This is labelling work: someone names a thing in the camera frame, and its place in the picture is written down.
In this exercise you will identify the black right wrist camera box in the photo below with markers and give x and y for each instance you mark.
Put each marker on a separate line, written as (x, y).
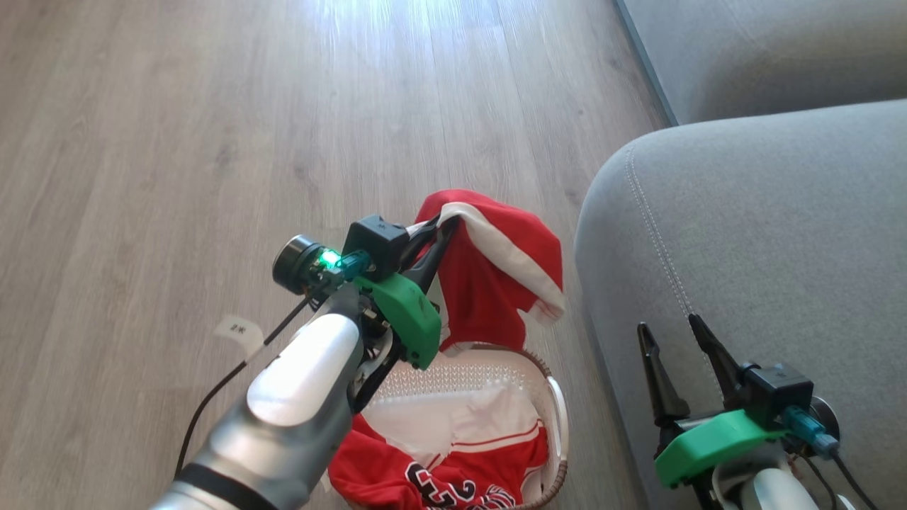
(778, 393)

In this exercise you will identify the grey fabric sofa seat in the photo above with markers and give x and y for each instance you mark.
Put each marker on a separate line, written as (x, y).
(765, 49)

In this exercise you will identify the white plastic laundry basket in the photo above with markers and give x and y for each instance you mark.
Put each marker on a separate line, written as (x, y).
(556, 425)

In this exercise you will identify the grey fabric sofa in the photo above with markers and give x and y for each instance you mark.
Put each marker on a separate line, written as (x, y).
(765, 248)

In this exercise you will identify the red basketball jersey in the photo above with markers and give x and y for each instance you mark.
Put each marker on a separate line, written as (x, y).
(489, 283)

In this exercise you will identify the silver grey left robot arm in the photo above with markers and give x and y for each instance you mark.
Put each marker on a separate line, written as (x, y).
(297, 397)

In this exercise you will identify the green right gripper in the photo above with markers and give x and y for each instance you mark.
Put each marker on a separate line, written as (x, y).
(708, 443)

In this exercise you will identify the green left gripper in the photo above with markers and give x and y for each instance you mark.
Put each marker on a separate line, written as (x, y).
(409, 315)

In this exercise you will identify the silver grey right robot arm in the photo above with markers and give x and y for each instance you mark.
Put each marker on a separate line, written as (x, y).
(776, 492)

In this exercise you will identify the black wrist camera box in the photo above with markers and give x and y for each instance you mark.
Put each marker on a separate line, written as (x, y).
(377, 244)
(778, 393)

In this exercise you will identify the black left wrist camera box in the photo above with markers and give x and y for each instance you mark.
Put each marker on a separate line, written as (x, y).
(377, 244)

